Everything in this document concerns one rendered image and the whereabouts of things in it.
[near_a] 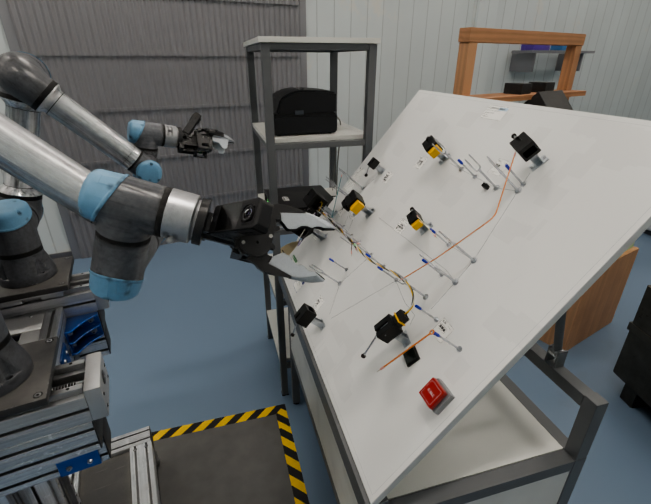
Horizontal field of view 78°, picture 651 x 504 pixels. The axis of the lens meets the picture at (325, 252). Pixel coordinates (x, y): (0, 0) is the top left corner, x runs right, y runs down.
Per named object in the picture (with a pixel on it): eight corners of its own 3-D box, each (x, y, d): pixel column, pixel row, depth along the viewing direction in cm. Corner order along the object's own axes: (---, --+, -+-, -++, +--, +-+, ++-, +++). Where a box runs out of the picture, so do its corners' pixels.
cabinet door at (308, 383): (317, 434, 162) (316, 357, 145) (290, 349, 209) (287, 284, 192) (322, 432, 162) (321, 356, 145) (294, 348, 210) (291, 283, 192)
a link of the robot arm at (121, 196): (93, 211, 62) (100, 158, 58) (167, 229, 64) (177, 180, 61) (71, 230, 55) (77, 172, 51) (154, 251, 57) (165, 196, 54)
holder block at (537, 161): (532, 142, 107) (514, 121, 103) (552, 162, 99) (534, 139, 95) (516, 154, 110) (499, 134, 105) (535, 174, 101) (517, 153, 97)
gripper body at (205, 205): (274, 225, 69) (203, 206, 66) (284, 213, 61) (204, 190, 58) (263, 268, 67) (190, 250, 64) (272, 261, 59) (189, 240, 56)
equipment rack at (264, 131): (281, 397, 232) (258, 36, 152) (266, 335, 284) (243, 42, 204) (362, 380, 244) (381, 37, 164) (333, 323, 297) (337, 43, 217)
